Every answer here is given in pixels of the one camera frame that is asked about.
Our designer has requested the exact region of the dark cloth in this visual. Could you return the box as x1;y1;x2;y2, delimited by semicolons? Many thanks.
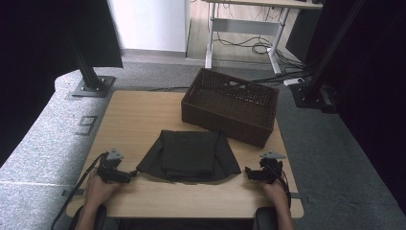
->
136;128;242;184

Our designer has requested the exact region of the person's left hand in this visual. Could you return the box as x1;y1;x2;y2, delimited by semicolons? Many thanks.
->
83;167;124;209

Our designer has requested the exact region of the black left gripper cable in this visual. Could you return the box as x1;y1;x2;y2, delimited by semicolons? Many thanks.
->
50;152;109;230

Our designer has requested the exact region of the person's right hand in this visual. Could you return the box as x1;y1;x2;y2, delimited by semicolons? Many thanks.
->
259;178;290;209

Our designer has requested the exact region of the brown wicker basket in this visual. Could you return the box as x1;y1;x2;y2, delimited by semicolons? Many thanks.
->
180;67;281;150

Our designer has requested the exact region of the black metal stand with base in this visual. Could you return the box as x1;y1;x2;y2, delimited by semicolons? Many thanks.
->
68;32;117;99
288;0;368;115

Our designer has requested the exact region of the tangle of black floor cables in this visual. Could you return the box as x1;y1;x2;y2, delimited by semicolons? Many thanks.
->
213;32;309;86

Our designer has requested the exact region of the black panel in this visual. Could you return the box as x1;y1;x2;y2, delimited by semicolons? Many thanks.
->
284;9;324;63

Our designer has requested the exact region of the grey floor outlet cover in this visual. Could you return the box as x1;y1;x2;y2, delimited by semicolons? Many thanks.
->
74;115;99;137

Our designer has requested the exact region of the white desk frame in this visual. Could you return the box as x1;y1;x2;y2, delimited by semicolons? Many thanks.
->
201;0;324;76

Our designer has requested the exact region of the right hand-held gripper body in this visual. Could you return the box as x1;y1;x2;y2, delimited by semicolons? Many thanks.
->
253;150;287;185

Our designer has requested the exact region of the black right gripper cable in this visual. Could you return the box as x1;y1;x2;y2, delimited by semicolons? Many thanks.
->
267;161;293;209

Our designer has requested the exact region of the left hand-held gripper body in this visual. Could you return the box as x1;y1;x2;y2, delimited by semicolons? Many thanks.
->
96;148;132;185

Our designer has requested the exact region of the white power strip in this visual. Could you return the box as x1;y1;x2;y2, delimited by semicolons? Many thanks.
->
282;77;306;87

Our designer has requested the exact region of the black curtain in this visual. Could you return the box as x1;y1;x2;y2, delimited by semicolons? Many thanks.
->
0;0;124;168
304;0;406;216

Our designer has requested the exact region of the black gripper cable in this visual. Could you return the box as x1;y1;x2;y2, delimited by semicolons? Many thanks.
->
267;161;293;209
50;152;109;230

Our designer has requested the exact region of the white cabinet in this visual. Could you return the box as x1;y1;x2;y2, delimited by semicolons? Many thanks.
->
106;0;192;54

